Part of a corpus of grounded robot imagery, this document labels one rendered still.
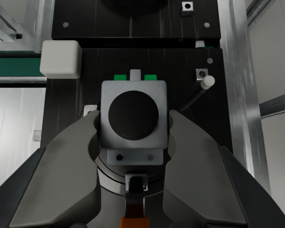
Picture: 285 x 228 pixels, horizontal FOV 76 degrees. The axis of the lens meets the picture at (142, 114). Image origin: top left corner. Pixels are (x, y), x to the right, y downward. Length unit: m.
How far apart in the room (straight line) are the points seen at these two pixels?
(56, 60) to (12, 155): 0.16
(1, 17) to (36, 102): 0.12
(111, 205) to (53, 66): 0.18
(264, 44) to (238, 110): 0.23
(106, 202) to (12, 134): 0.19
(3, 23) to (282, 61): 0.49
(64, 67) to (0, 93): 0.15
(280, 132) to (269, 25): 0.23
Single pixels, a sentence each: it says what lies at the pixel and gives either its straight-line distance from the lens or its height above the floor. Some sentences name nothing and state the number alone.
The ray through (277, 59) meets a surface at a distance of 0.48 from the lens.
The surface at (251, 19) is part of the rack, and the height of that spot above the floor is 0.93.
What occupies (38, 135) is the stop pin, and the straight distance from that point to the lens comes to 0.27.
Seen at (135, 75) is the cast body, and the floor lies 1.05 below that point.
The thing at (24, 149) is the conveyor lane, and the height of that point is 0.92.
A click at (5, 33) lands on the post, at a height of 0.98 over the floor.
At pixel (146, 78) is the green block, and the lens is 0.17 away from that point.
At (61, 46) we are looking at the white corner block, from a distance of 0.26.
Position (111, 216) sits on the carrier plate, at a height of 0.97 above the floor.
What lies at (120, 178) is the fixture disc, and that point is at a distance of 0.21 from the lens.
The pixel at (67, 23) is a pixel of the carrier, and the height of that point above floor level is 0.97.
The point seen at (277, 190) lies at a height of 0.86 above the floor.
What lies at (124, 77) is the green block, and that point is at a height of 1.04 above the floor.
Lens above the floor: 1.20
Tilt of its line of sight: 78 degrees down
